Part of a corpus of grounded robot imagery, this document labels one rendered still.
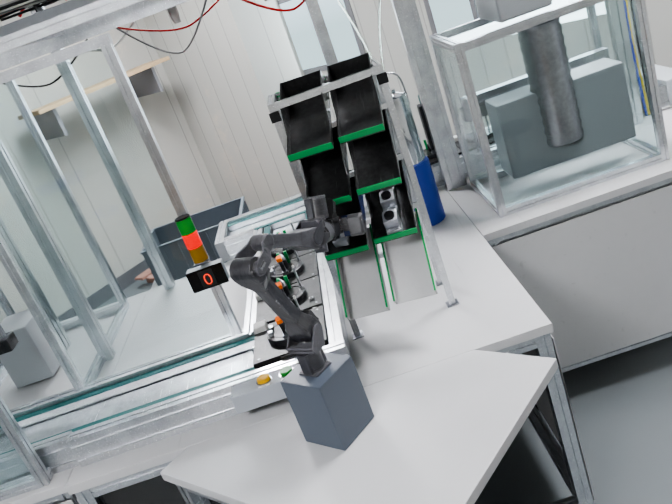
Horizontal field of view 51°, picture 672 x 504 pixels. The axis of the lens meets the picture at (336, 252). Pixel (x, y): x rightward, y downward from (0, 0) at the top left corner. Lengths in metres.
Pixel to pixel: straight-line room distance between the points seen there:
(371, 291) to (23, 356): 1.50
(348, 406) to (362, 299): 0.43
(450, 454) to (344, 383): 0.32
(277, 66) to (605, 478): 4.58
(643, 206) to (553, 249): 0.37
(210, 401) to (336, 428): 0.50
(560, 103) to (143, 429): 1.85
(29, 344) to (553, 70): 2.25
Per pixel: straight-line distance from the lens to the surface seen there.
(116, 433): 2.28
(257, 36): 6.26
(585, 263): 2.92
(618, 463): 2.90
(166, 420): 2.23
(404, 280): 2.16
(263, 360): 2.17
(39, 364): 3.05
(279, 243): 1.70
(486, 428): 1.78
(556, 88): 2.77
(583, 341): 3.08
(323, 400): 1.77
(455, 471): 1.69
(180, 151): 6.95
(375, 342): 2.25
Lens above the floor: 1.97
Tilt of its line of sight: 22 degrees down
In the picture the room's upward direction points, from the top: 20 degrees counter-clockwise
